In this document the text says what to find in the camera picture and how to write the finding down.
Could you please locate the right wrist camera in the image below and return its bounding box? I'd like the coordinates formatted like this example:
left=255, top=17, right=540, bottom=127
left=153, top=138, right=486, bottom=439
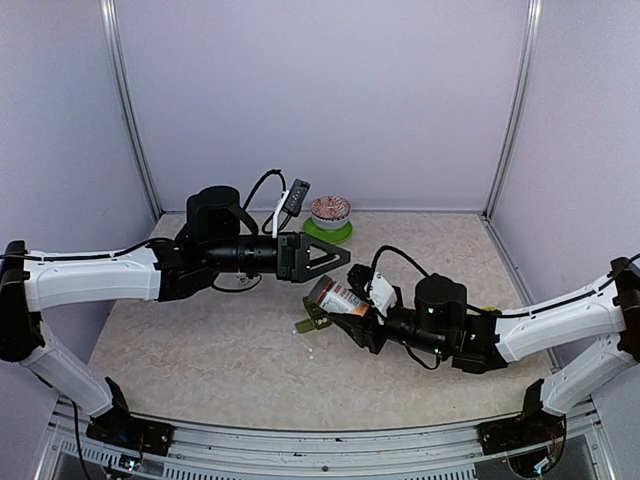
left=347, top=264, right=398, bottom=319

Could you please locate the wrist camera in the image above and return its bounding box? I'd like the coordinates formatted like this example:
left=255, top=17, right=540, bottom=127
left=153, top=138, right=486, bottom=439
left=271, top=179, right=311, bottom=238
left=347, top=264, right=398, bottom=319

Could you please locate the aluminium frame post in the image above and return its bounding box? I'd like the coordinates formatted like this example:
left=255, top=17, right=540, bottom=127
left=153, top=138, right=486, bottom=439
left=483, top=0, right=544, bottom=223
left=100, top=0, right=164, bottom=222

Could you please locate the amber bottle grey cap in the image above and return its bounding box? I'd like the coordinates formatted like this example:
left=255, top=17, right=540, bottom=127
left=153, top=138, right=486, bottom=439
left=309, top=275, right=369, bottom=316

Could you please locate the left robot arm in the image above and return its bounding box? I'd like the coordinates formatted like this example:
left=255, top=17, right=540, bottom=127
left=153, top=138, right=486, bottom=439
left=1, top=185, right=350, bottom=445

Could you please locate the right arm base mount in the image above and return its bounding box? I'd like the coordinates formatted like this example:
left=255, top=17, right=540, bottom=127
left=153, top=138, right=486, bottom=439
left=476, top=401, right=566, bottom=455

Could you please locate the right aluminium frame post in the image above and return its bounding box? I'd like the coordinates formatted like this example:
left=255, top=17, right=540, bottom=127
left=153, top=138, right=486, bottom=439
left=483, top=0, right=544, bottom=223

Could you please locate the left aluminium frame post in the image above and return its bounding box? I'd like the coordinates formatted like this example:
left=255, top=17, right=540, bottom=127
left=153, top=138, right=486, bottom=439
left=100, top=0, right=164, bottom=222

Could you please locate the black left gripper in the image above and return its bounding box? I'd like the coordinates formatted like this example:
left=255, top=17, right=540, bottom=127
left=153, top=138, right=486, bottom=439
left=204, top=230, right=351, bottom=283

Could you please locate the front aluminium rail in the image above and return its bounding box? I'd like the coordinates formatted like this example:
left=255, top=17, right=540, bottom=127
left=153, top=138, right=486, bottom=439
left=47, top=394, right=616, bottom=480

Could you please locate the green plate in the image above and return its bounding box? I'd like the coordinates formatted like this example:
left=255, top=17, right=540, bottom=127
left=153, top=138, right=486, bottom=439
left=302, top=217, right=353, bottom=245

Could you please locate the green pill organizer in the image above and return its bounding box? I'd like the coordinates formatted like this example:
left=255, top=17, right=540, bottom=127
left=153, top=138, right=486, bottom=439
left=294, top=297, right=332, bottom=334

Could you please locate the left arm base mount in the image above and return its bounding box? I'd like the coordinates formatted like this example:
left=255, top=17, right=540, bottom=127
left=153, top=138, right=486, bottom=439
left=86, top=410, right=175, bottom=457

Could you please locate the red patterned white bowl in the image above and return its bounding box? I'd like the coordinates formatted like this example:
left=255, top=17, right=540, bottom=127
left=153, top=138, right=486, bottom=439
left=310, top=196, right=351, bottom=231

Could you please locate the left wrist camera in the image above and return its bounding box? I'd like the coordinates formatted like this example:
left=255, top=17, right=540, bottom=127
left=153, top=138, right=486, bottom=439
left=271, top=179, right=311, bottom=238

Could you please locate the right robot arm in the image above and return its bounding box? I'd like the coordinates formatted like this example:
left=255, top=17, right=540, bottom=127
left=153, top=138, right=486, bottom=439
left=328, top=256, right=639, bottom=444

